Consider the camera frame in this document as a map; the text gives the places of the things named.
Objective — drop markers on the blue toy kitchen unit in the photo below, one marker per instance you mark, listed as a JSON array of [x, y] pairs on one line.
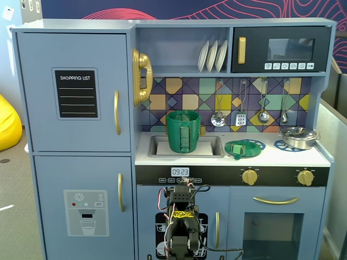
[[151, 24]]

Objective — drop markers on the blue fridge door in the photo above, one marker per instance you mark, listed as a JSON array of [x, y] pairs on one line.
[[40, 130], [54, 173]]

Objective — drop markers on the small camera circuit board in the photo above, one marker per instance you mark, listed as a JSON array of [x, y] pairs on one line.
[[187, 179]]

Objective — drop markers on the digital clock display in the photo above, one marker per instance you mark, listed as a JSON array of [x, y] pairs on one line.
[[180, 171]]

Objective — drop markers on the gold stove knob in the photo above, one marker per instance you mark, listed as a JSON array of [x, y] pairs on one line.
[[249, 177], [305, 178]]

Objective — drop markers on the grey office partition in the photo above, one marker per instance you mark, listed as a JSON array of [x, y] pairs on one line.
[[334, 162]]

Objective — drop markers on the metal skimmer spoon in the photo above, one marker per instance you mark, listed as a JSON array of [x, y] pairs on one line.
[[218, 119]]

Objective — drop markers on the gold toy faucet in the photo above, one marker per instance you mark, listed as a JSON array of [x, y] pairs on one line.
[[202, 130]]

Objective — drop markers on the blue oven door with window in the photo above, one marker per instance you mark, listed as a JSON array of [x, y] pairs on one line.
[[238, 205]]

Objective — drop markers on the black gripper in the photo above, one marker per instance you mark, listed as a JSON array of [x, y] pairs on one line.
[[186, 182]]

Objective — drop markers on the metal serving spoon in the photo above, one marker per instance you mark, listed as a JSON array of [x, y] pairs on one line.
[[283, 117]]

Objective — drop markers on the yellow bean bag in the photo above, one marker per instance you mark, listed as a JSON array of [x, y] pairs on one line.
[[8, 127]]

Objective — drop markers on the green ribbed container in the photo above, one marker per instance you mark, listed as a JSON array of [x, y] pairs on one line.
[[173, 130]]

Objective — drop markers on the white paper tag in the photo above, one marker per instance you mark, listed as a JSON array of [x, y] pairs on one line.
[[7, 13]]

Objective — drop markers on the black stove control panel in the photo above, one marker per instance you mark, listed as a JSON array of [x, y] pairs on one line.
[[276, 176]]

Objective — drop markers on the metal slotted spatula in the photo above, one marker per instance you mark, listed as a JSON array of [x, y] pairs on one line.
[[241, 119]]

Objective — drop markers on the blue dishwasher door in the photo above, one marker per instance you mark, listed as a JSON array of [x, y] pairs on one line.
[[146, 200]]

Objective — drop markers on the blue upper fridge door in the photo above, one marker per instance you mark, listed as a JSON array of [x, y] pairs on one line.
[[40, 130]]

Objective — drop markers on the white toy plate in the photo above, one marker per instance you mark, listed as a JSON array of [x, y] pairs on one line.
[[212, 57], [221, 55], [202, 57]]

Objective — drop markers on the blue lower fridge door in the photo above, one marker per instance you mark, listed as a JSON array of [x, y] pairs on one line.
[[54, 173]]

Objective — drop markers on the black shopping list chalkboard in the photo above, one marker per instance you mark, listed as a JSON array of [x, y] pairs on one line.
[[77, 93]]

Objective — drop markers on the black dishwasher rack sticker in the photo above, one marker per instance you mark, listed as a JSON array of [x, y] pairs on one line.
[[160, 238]]

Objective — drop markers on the steel pot with lid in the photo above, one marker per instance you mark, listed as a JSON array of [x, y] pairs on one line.
[[298, 138]]

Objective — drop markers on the green round lid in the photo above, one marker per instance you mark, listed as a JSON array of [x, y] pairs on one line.
[[250, 150]]

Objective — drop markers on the grey water dispenser sticker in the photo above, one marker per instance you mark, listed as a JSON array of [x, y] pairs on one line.
[[86, 214]]

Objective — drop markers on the gold toy telephone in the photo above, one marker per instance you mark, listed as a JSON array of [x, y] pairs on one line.
[[142, 65]]

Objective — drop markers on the metal ladle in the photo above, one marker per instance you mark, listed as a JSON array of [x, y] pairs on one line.
[[263, 117]]

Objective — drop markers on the black microwave door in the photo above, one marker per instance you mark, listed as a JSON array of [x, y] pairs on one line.
[[257, 35]]

